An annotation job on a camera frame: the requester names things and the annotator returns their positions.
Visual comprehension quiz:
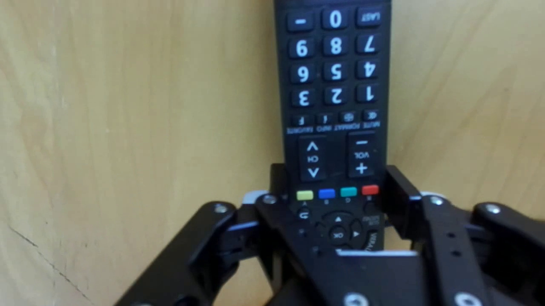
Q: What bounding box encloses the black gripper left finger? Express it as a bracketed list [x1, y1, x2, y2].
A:
[112, 162, 320, 306]

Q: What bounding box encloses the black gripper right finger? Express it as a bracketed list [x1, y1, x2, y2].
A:
[380, 165, 545, 306]

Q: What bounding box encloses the black remote control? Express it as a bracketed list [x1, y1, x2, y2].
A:
[272, 0, 392, 250]

